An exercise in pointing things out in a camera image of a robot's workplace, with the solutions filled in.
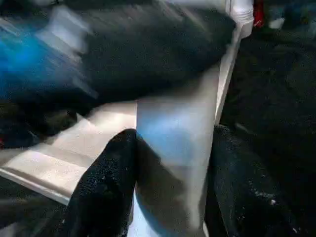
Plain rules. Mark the white plastic table top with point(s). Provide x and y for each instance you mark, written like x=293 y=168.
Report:
x=74 y=153

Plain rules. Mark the red bottle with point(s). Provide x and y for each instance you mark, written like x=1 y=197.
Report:
x=258 y=12

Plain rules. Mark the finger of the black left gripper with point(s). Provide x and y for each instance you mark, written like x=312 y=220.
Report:
x=153 y=56

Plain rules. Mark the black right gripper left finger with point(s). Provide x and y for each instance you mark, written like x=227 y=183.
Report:
x=106 y=187

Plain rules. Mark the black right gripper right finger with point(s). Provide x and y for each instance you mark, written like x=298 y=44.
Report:
x=242 y=192

